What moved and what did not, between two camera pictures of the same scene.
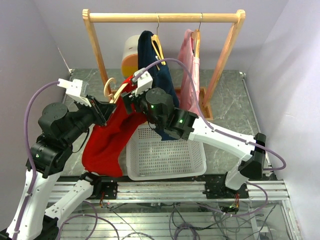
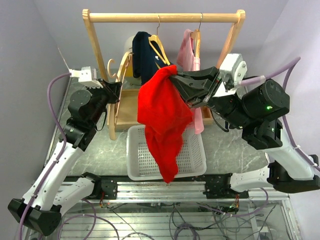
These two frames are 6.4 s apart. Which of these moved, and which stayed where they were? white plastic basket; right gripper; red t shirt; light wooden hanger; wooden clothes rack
Moved: right gripper; red t shirt; light wooden hanger
Stayed: white plastic basket; wooden clothes rack
